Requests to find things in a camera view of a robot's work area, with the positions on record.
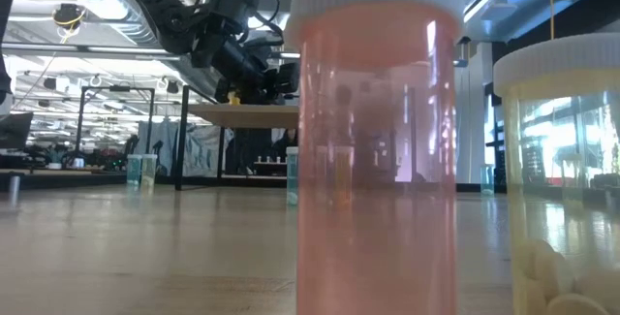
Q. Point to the long silver pendant light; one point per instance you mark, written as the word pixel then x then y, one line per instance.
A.
pixel 72 49

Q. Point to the large silver ventilation duct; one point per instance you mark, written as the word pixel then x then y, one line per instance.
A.
pixel 140 34

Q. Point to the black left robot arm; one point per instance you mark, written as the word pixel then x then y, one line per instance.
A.
pixel 160 9

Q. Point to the silver base standoff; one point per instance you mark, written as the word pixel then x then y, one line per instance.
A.
pixel 14 189

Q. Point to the black monitor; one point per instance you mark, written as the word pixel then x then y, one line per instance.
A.
pixel 14 131

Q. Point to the yellow medicine bottle white cap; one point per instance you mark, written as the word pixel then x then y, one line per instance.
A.
pixel 149 174
pixel 557 63

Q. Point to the wooden shelf black legs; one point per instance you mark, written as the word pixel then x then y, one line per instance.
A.
pixel 242 116

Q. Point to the pink medicine bottle white cap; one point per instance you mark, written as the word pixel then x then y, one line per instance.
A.
pixel 378 160

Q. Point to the black ceiling-mounted device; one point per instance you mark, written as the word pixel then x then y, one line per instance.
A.
pixel 69 14

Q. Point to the distant small bottle rack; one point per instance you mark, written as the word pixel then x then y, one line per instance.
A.
pixel 270 163

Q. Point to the black background frame rig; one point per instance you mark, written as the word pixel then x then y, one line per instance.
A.
pixel 116 88

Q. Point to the grey fabric cover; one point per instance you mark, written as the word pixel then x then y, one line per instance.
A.
pixel 198 150

